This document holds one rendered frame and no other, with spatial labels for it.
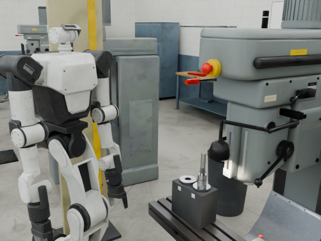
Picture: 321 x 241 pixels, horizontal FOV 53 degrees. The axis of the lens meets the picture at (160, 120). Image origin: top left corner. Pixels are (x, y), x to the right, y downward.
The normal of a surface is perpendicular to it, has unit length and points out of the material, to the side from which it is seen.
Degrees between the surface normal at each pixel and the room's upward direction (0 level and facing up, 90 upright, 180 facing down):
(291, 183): 90
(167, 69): 90
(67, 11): 90
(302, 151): 90
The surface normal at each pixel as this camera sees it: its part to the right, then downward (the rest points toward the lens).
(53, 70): 0.17, 0.19
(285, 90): 0.53, 0.25
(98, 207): 0.75, -0.23
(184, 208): -0.76, 0.17
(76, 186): -0.59, 0.22
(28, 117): 0.83, 0.13
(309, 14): -0.36, 0.25
